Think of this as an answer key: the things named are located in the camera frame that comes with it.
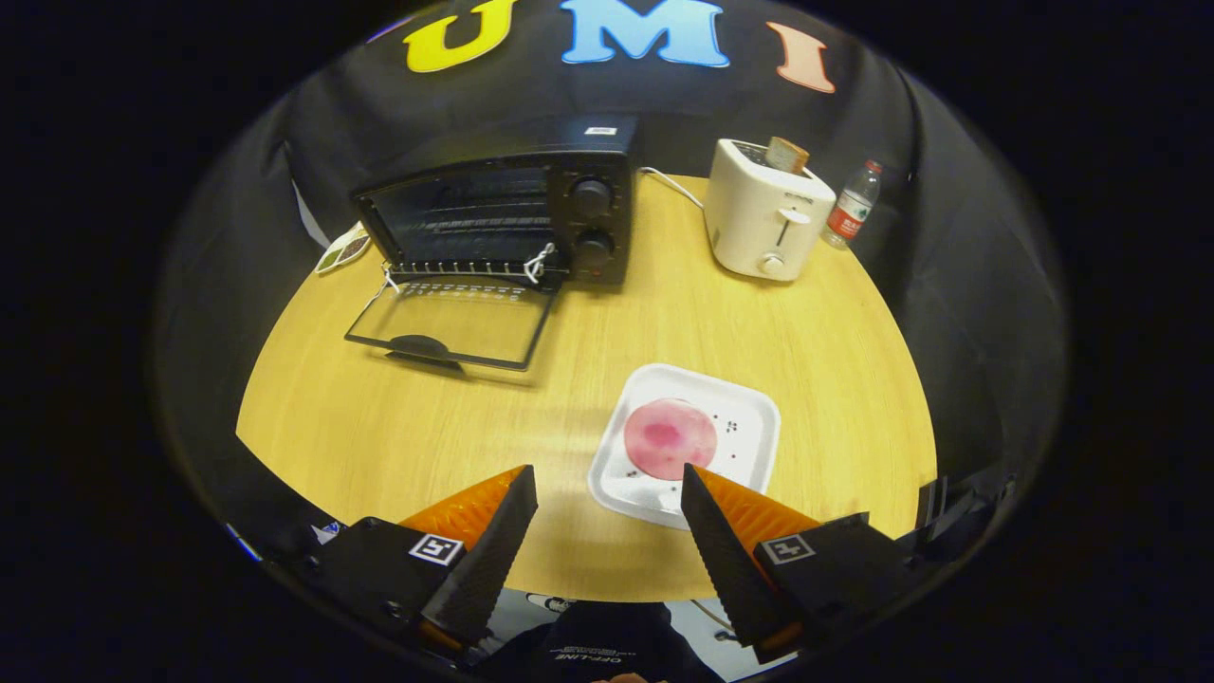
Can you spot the white toaster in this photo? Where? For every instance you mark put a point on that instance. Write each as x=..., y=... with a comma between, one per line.
x=759, y=218

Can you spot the divided white dish of beans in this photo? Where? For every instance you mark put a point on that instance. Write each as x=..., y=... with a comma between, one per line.
x=343, y=251

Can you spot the person's black clothing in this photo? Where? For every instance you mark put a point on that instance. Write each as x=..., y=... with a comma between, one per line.
x=607, y=636

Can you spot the clear water bottle red label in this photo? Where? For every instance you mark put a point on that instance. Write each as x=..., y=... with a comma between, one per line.
x=852, y=211

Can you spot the black toaster oven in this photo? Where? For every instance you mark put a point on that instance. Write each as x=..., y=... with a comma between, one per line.
x=607, y=228

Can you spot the black backdrop cloth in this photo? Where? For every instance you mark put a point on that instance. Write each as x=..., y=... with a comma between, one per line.
x=711, y=104

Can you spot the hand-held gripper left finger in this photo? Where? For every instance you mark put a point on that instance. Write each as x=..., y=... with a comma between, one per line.
x=488, y=560

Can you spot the white square plate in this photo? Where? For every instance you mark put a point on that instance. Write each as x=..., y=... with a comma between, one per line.
x=749, y=427

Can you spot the pink round food slice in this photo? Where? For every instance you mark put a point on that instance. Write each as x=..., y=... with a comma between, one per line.
x=669, y=438

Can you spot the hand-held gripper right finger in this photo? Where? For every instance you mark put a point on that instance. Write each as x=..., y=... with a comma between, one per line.
x=726, y=569

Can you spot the toasted bread slice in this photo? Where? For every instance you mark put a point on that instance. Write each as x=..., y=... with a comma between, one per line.
x=787, y=154

